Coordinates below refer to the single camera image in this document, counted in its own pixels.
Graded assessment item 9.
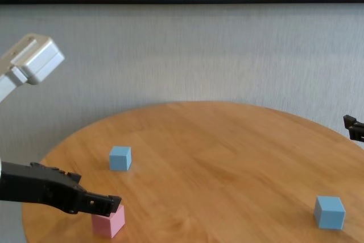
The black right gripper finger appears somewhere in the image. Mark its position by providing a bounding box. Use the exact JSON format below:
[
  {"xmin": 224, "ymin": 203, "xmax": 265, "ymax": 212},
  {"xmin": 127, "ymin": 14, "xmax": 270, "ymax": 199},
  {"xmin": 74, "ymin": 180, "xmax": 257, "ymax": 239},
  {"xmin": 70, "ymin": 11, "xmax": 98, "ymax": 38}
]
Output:
[{"xmin": 342, "ymin": 114, "xmax": 364, "ymax": 142}]

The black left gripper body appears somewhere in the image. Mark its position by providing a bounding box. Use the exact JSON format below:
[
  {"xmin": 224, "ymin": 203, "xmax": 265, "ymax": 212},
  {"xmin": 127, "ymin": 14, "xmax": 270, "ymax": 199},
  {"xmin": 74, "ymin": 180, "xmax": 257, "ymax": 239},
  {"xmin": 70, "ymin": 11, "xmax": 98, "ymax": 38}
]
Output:
[{"xmin": 0, "ymin": 162, "xmax": 88, "ymax": 215}]

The blue cube block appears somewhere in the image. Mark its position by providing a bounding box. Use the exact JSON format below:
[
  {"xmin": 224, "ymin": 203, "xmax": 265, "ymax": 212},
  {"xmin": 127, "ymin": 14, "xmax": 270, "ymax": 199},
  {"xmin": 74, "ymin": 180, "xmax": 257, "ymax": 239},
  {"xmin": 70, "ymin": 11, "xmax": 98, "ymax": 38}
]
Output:
[
  {"xmin": 313, "ymin": 196, "xmax": 346, "ymax": 230},
  {"xmin": 109, "ymin": 146, "xmax": 133, "ymax": 172}
]

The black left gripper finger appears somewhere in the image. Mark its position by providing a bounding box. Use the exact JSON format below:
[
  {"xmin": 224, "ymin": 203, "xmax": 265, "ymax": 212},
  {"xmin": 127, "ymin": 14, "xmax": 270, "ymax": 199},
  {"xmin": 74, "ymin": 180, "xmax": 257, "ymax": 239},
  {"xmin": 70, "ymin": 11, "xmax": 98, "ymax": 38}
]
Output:
[
  {"xmin": 67, "ymin": 171, "xmax": 83, "ymax": 188},
  {"xmin": 84, "ymin": 192, "xmax": 123, "ymax": 217}
]

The pink cube block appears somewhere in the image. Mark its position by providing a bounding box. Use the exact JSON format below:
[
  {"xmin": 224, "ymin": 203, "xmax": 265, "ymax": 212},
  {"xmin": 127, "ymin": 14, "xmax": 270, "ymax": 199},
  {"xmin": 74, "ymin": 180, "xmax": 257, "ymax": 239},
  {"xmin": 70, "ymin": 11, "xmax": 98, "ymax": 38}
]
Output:
[{"xmin": 90, "ymin": 204, "xmax": 126, "ymax": 239}]

